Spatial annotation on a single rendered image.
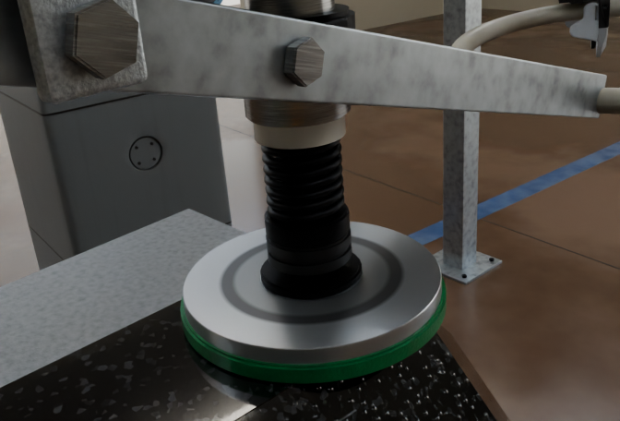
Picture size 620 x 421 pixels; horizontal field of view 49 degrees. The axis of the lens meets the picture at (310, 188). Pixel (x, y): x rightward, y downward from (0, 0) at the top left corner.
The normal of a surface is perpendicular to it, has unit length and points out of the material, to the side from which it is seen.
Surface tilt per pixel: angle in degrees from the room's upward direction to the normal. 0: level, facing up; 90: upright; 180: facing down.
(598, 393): 0
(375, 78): 90
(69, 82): 90
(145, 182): 90
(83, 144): 90
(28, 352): 0
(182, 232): 0
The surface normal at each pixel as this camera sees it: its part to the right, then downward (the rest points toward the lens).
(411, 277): -0.07, -0.93
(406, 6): 0.61, 0.26
